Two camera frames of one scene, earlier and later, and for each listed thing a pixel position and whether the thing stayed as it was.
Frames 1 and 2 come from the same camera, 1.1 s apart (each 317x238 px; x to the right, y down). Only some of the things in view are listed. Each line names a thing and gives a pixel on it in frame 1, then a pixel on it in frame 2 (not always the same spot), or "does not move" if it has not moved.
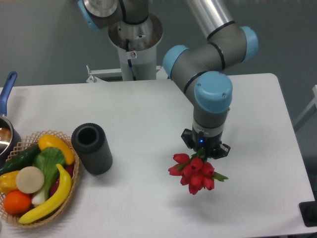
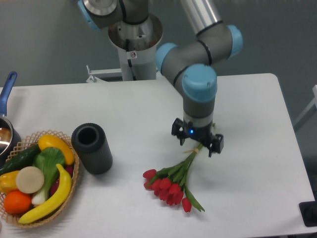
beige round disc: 29,179 does not move
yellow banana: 59,199 does not move
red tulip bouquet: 194,172 -> 169,183
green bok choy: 46,159 does not move
